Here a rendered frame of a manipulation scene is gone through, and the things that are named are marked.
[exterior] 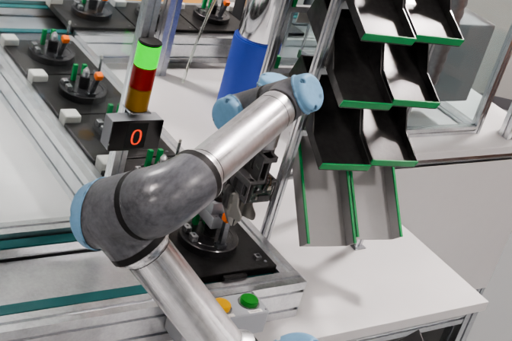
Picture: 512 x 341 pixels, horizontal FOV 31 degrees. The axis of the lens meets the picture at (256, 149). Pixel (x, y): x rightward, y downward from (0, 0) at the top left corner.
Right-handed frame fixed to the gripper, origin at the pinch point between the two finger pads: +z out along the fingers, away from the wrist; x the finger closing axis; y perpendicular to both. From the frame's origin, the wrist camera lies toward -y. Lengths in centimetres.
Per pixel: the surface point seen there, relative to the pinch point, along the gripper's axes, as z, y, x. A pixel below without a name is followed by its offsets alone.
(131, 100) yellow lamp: -21.1, -16.7, -21.2
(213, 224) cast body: 3.7, -3.2, -1.8
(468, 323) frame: 29, 18, 72
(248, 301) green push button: 10.2, 16.2, -2.4
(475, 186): 38, -54, 151
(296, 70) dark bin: -25.8, -21.2, 23.9
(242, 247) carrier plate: 10.4, -2.2, 7.3
